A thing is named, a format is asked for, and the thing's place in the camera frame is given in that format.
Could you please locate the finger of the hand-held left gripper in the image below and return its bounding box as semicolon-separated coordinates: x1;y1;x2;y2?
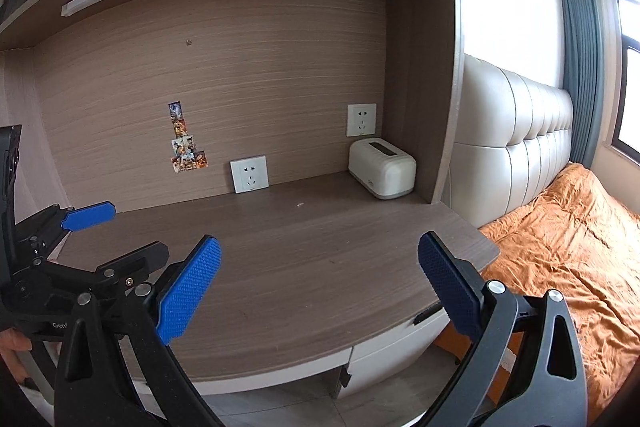
95;242;170;283
14;202;117;258

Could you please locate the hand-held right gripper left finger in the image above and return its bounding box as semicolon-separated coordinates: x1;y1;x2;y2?
54;234;226;427

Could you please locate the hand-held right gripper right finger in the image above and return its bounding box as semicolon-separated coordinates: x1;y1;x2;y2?
415;231;589;427

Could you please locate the person's left hand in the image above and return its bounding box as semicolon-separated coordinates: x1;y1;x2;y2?
0;329;33;383

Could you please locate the white drawer unit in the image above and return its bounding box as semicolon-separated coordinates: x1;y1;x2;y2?
337;304;468;400

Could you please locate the cartoon sticker strip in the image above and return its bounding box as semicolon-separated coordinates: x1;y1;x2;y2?
168;103;209;172

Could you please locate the orange bed blanket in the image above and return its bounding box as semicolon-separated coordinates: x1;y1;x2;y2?
435;162;640;425

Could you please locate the white ribbed tissue box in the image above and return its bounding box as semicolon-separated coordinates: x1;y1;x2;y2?
348;138;417;200

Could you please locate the cream padded bed headboard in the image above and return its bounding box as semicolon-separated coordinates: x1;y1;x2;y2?
445;52;575;230

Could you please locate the grey blue curtain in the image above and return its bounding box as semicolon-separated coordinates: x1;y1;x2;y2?
550;0;608;168

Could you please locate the window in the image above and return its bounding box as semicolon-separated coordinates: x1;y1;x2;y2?
607;0;640;152

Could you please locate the white wall socket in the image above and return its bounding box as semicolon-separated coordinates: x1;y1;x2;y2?
230;155;270;194
346;103;377;138

